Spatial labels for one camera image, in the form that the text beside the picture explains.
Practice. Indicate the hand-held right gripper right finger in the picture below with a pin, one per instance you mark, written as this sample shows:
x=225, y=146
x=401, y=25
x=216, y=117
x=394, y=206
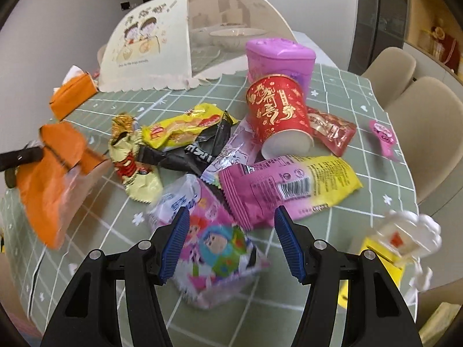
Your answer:
x=289, y=245

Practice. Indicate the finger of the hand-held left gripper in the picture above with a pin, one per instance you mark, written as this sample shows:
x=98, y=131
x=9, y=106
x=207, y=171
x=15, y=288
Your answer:
x=21, y=156

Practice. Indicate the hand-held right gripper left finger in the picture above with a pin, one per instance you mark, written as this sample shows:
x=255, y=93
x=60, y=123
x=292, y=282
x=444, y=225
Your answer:
x=175, y=245

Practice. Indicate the colourful cartoon snack packet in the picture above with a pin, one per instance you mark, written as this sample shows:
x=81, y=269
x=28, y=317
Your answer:
x=209, y=245

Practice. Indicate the orange snack wrapper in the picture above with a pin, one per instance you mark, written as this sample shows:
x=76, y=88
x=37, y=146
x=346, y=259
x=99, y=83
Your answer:
x=47, y=188

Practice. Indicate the yellow wafer packet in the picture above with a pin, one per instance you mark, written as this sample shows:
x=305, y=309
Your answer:
x=181, y=128

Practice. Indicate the red paper bin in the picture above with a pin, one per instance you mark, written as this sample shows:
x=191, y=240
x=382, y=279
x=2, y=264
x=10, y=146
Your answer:
x=278, y=115

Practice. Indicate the pink and yellow snack packet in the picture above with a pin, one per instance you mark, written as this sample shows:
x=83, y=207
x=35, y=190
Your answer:
x=282, y=188

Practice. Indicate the green checked tablecloth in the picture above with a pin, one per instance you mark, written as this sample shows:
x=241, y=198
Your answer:
x=108, y=231

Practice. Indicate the orange tissue box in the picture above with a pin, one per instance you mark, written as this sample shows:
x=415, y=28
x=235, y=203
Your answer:
x=72, y=94

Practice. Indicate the gold and red snack wrapper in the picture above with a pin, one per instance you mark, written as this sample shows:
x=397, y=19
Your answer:
x=130, y=159

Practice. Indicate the black snack wrapper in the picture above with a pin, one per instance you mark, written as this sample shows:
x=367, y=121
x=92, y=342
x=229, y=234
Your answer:
x=202, y=148

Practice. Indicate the clear purple-print wrapper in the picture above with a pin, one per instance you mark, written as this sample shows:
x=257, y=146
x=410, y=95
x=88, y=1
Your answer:
x=231, y=151

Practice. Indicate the clear blister pack yellow card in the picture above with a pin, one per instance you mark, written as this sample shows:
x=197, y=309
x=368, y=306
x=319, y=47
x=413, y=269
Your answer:
x=405, y=238

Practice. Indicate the red snack packet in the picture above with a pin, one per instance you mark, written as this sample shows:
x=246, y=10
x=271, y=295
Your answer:
x=331, y=130

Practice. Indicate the small pink sachet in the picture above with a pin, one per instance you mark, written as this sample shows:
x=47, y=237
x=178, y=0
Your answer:
x=383, y=137

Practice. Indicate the cartoon print mesh food cover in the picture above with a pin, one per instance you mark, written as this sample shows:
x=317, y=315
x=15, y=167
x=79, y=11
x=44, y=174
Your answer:
x=144, y=54

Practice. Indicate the beige dining chair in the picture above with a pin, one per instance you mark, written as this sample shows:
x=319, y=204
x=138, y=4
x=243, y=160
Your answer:
x=430, y=126
x=394, y=68

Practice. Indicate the dark glass cabinet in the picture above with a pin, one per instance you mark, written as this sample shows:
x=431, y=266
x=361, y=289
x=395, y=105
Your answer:
x=379, y=18

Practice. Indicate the red cloth lucky bag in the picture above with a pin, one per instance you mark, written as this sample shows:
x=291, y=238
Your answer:
x=450, y=50

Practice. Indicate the black wall switch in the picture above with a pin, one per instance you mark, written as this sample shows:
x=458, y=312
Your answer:
x=124, y=5

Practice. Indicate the wooden wall shelf unit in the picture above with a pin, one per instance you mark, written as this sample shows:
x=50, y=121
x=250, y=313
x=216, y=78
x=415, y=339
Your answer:
x=434, y=7

